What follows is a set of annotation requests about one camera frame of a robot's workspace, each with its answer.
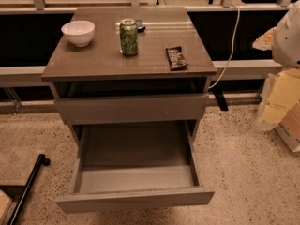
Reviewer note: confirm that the black metal bar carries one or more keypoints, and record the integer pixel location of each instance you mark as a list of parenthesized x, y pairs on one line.
[(42, 160)]

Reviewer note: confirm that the grey drawer cabinet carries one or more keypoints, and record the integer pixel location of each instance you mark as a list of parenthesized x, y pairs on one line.
[(100, 70)]

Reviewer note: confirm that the green soda can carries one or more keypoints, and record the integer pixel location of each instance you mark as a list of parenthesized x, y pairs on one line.
[(129, 37)]

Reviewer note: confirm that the white ceramic bowl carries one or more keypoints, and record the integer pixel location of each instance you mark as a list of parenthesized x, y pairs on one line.
[(79, 33)]

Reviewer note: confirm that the dark chocolate rxbar wrapper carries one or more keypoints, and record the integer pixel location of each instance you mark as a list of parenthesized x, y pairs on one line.
[(175, 58)]

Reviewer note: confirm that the open grey middle drawer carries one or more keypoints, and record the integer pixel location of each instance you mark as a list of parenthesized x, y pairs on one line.
[(135, 166)]

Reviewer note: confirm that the cardboard box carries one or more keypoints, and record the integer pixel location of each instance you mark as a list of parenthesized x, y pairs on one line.
[(289, 128)]

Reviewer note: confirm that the grey upper drawer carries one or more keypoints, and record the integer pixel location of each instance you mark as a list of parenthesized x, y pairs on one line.
[(109, 110)]

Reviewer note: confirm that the black bracket leg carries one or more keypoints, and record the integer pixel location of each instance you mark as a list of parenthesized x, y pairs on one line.
[(221, 101)]

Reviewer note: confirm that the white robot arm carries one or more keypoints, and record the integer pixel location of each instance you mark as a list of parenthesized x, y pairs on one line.
[(281, 92)]

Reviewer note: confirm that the small dark device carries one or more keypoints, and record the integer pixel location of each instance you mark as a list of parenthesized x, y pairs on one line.
[(140, 26)]

